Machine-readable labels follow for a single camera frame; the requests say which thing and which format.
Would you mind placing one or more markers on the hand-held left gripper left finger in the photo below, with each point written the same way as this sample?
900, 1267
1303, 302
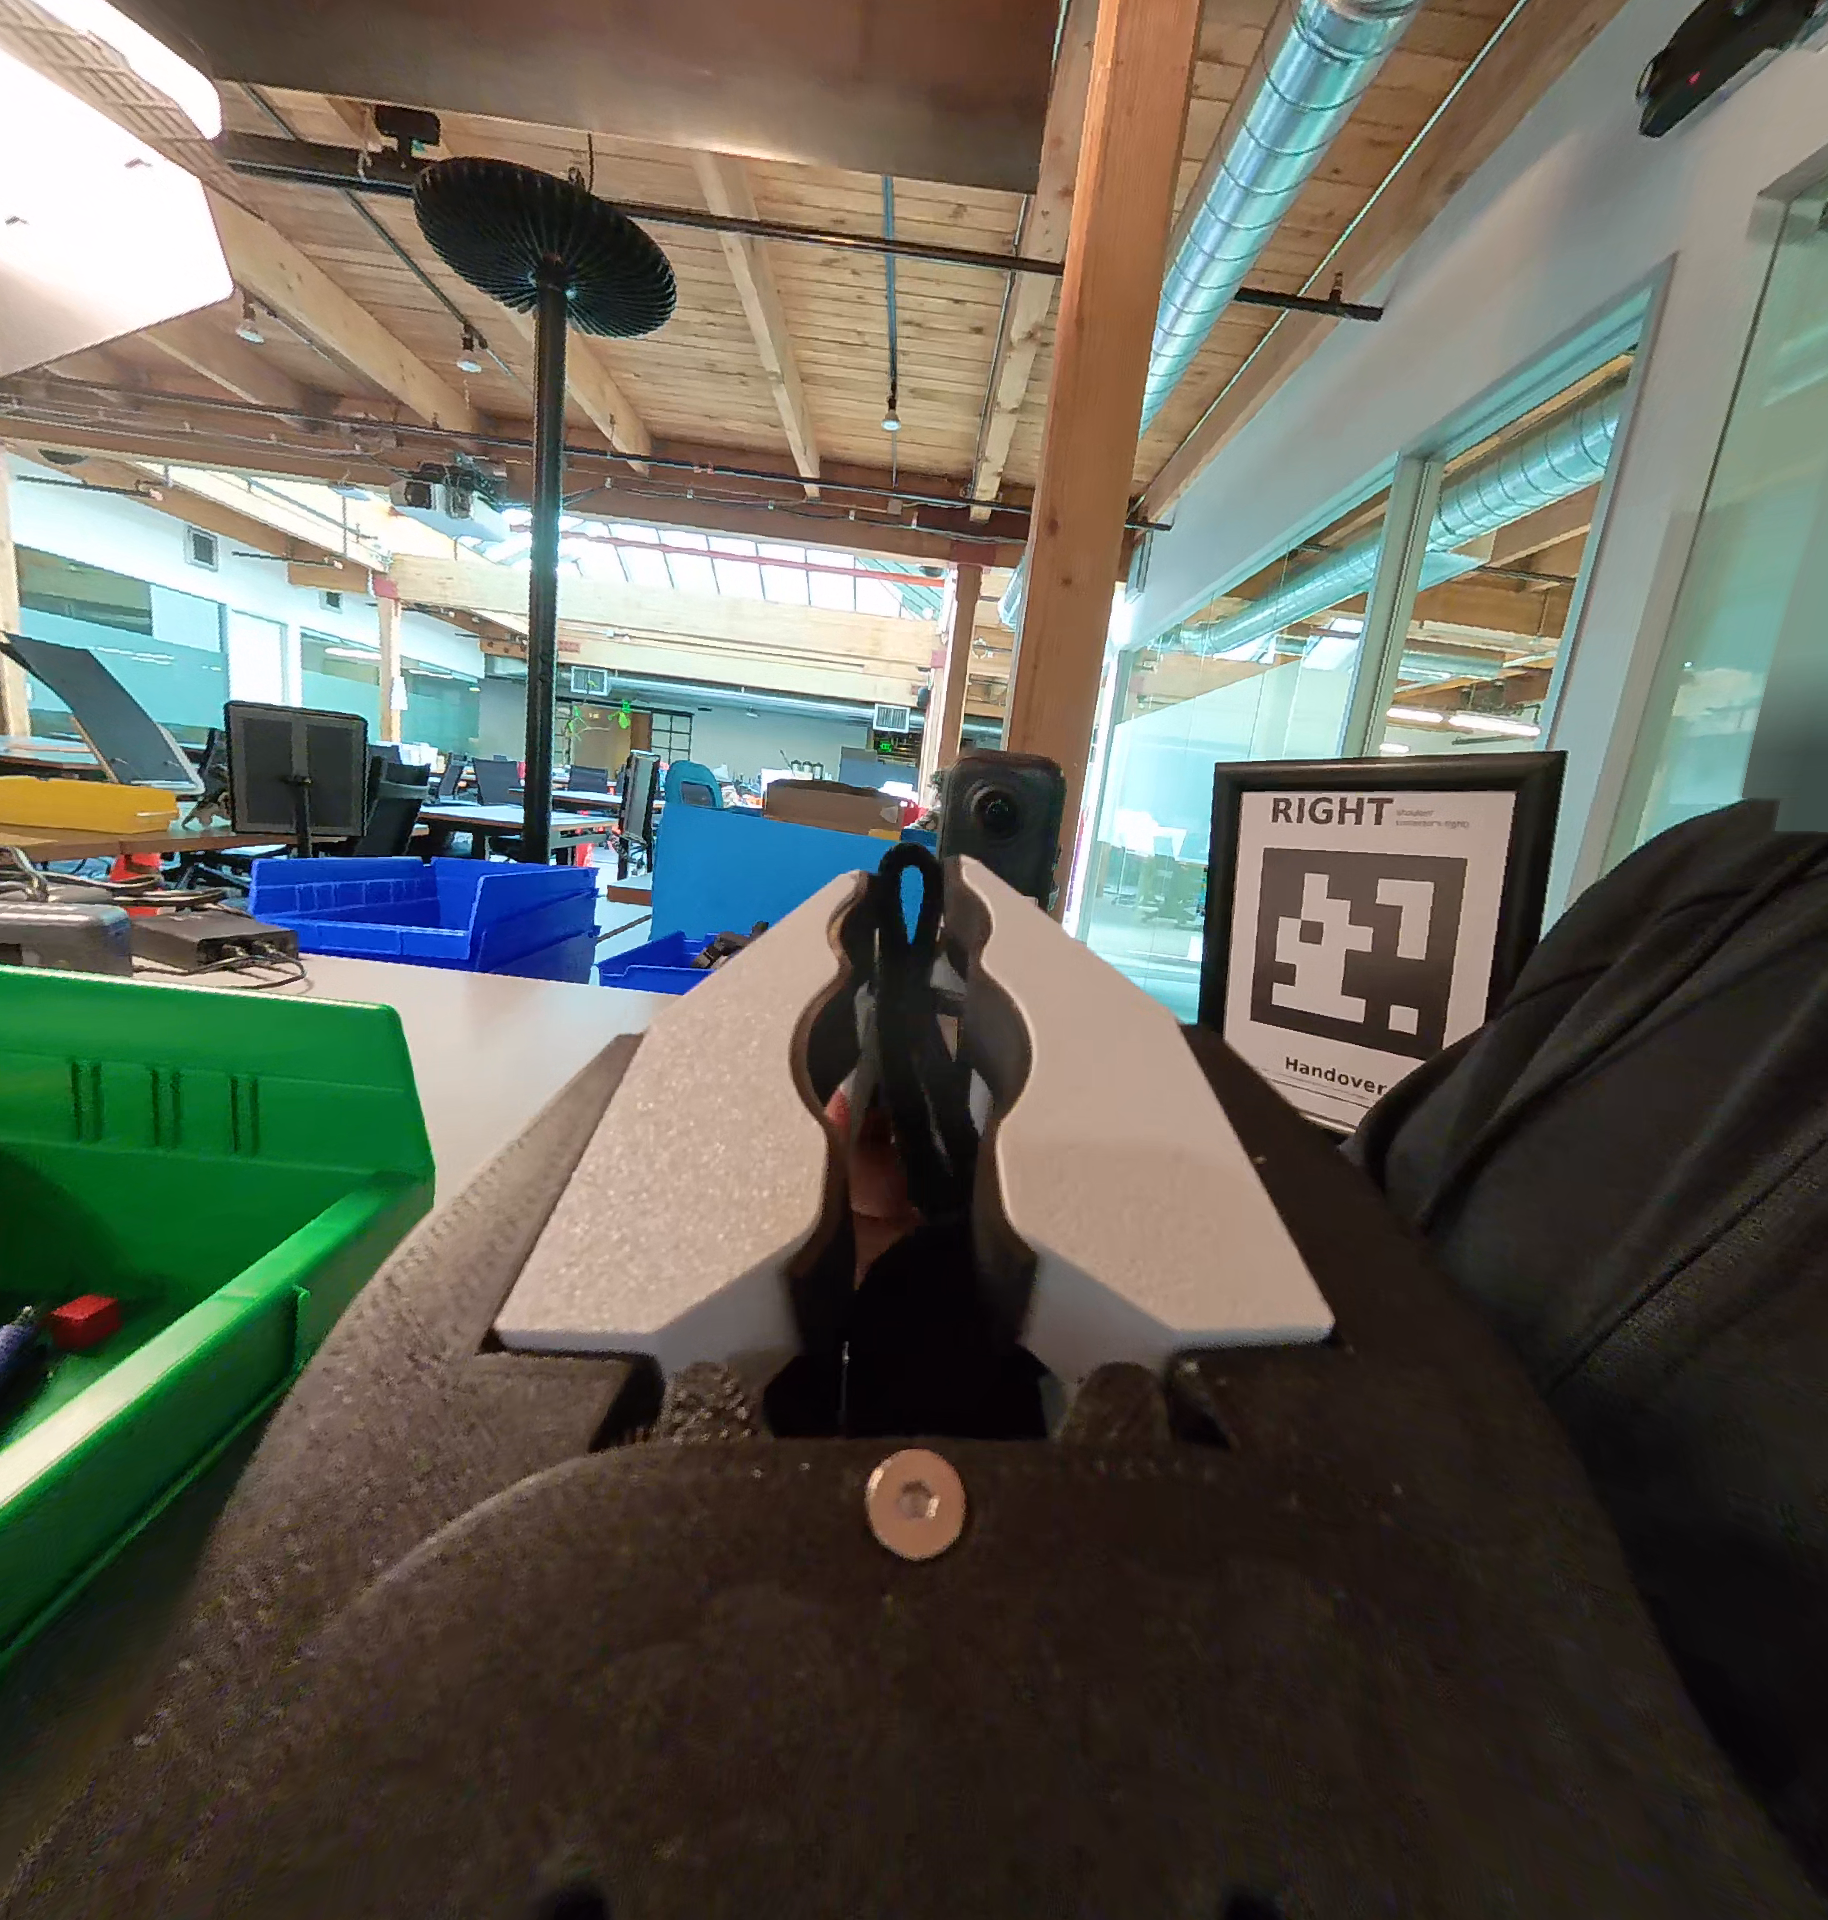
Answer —
675, 1201

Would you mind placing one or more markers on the grey laptop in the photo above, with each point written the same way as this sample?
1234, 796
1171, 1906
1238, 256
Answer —
105, 715

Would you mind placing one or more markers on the ceiling projector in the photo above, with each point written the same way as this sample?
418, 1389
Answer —
457, 486

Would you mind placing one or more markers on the thin silver air duct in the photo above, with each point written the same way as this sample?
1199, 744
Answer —
1485, 510

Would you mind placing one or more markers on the person's right hand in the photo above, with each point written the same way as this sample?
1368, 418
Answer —
871, 1156

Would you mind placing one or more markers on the green plastic bin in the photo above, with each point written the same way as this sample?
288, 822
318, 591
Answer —
195, 1111

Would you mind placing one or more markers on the black round lamp stand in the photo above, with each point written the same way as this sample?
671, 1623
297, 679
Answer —
546, 241

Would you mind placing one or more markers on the grey metal device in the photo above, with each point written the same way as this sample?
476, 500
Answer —
211, 942
38, 936

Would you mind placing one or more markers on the yellow box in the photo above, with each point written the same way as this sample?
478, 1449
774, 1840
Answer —
75, 809

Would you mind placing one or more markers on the small red block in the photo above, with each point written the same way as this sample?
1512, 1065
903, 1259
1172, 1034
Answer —
84, 1324

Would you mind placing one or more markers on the black wall speaker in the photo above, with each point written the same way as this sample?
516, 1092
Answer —
1730, 55

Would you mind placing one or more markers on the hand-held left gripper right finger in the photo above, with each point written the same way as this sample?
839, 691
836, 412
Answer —
1155, 1201

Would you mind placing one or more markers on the person's right forearm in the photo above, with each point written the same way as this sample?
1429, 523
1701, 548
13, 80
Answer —
1665, 1260

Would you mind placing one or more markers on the black monitor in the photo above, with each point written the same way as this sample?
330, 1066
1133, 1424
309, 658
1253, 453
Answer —
297, 775

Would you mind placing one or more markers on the large silver air duct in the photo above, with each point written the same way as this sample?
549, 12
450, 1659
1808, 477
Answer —
1274, 150

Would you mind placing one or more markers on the blue plastic bin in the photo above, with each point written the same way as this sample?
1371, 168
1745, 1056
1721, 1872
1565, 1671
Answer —
435, 916
661, 966

